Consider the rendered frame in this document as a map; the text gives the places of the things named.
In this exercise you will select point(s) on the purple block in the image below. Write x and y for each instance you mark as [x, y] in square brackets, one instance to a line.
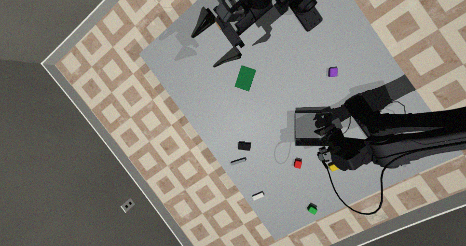
[333, 72]

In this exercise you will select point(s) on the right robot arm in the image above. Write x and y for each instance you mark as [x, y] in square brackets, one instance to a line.
[303, 9]

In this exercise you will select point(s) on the small white block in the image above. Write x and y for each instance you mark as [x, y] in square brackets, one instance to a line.
[257, 196]

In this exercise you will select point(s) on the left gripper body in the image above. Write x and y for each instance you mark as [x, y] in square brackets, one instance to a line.
[336, 140]

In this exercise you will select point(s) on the yellow block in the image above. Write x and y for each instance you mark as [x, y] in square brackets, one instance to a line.
[332, 167]

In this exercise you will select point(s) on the red block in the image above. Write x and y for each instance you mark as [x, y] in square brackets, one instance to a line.
[297, 163]

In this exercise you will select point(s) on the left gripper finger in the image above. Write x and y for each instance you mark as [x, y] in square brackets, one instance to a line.
[322, 131]

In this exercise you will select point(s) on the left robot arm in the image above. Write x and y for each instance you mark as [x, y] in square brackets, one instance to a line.
[442, 131]

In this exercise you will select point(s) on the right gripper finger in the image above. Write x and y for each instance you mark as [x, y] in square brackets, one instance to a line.
[232, 53]
[205, 20]

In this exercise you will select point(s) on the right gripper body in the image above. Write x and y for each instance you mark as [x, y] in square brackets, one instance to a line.
[232, 30]

